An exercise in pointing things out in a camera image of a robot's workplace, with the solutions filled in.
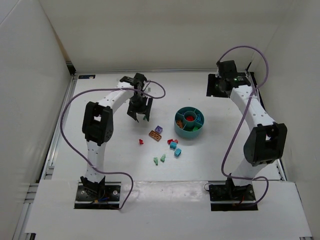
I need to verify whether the purple square lego plate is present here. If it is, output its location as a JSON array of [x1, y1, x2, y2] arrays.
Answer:
[[154, 125, 163, 134]]

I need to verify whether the long teal lego brick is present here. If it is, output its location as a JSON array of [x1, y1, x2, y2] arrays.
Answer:
[[195, 114, 202, 124]]

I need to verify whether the big red lego block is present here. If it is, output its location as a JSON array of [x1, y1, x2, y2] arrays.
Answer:
[[185, 115, 195, 122]]

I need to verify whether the orange studded lego brick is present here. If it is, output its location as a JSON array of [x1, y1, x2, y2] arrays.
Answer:
[[176, 120, 184, 129]]

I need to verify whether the teal sloped lego brick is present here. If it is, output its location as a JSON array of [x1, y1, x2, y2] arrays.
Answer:
[[169, 139, 178, 149]]

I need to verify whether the green lego slope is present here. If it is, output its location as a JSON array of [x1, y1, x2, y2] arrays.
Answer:
[[160, 154, 166, 163], [153, 157, 159, 166]]

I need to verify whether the teal studded lego brick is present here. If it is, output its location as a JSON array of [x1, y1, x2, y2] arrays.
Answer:
[[174, 148, 182, 158]]

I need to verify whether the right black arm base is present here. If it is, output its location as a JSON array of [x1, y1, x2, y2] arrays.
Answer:
[[203, 179, 258, 212]]

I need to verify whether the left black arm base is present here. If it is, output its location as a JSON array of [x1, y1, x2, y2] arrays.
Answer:
[[74, 181, 122, 210]]

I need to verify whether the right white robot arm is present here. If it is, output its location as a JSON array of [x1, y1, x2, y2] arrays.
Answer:
[[207, 60, 288, 195]]

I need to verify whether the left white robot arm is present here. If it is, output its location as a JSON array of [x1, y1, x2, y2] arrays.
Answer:
[[80, 73, 153, 198]]

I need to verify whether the orange flat lego plate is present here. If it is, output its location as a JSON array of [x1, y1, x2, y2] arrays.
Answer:
[[148, 130, 162, 142]]

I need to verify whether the teal divided round container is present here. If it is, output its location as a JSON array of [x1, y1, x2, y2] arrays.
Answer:
[[174, 106, 205, 139]]

